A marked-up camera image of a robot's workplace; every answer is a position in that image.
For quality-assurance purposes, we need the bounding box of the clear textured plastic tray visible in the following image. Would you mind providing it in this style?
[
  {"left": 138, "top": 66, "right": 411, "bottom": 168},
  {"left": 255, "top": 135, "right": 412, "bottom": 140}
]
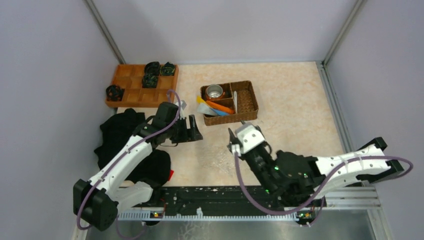
[{"left": 197, "top": 146, "right": 235, "bottom": 174}]

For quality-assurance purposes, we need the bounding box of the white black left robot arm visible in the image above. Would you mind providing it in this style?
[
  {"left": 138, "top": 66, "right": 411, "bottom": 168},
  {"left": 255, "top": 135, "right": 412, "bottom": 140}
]
[{"left": 73, "top": 102, "right": 203, "bottom": 231}]

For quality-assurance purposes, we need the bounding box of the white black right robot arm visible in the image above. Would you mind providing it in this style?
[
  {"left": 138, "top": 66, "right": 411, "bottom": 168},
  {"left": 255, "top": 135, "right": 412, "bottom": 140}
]
[{"left": 241, "top": 137, "right": 405, "bottom": 207}]

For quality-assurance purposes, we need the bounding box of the orange wooden compartment tray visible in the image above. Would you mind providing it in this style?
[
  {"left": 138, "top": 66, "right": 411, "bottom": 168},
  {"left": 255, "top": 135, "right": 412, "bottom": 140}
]
[{"left": 104, "top": 64, "right": 179, "bottom": 108}]

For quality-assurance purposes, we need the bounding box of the black patterned rolled sock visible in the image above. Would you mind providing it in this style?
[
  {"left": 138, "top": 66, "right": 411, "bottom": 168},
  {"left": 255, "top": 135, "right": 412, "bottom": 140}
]
[{"left": 141, "top": 74, "right": 159, "bottom": 89}]

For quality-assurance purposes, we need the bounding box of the orange toothbrush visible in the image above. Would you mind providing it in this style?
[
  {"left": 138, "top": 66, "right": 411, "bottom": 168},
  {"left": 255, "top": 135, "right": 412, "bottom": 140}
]
[{"left": 206, "top": 100, "right": 235, "bottom": 115}]

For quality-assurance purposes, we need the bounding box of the black orange rolled sock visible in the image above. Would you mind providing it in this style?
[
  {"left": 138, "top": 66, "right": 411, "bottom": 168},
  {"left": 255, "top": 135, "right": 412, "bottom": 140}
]
[{"left": 105, "top": 84, "right": 125, "bottom": 102}]

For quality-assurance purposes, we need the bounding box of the black cloth pile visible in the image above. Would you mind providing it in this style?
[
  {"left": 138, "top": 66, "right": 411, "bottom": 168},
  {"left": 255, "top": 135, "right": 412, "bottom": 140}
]
[{"left": 94, "top": 108, "right": 172, "bottom": 188}]

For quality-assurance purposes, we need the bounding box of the metal cup orange base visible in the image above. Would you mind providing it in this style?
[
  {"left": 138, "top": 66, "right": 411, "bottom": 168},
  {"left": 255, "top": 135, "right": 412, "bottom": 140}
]
[{"left": 205, "top": 84, "right": 225, "bottom": 101}]

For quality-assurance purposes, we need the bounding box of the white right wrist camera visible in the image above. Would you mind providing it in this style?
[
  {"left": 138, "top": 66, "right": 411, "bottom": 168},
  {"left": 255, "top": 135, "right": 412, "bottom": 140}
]
[{"left": 227, "top": 121, "right": 266, "bottom": 157}]

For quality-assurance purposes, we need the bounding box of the red small object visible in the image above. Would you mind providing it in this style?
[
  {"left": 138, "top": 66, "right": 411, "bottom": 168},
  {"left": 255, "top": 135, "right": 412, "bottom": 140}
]
[{"left": 168, "top": 169, "right": 174, "bottom": 181}]

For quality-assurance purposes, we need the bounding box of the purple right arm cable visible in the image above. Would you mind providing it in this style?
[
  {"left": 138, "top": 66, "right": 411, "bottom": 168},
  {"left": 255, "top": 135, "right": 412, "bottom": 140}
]
[{"left": 234, "top": 153, "right": 414, "bottom": 228}]

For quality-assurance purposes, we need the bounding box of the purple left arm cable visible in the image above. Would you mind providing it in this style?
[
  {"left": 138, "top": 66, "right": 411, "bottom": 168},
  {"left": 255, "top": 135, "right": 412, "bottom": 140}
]
[{"left": 76, "top": 89, "right": 182, "bottom": 240}]

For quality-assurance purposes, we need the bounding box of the black green rolled sock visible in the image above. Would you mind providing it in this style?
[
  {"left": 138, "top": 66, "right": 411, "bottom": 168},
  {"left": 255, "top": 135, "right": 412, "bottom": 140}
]
[{"left": 159, "top": 61, "right": 176, "bottom": 77}]

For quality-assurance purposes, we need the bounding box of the white toothpaste tube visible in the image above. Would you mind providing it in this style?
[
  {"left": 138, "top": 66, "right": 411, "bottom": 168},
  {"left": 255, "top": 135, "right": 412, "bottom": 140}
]
[{"left": 196, "top": 102, "right": 219, "bottom": 117}]

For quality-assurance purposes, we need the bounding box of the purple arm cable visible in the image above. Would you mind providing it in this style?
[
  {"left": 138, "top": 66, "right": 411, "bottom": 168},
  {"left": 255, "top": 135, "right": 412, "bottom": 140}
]
[
  {"left": 234, "top": 153, "right": 414, "bottom": 228},
  {"left": 76, "top": 89, "right": 182, "bottom": 240}
]

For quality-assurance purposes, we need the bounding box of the brown wicker divided basket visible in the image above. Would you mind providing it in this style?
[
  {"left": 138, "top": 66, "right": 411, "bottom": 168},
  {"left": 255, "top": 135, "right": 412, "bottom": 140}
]
[{"left": 203, "top": 80, "right": 259, "bottom": 126}]

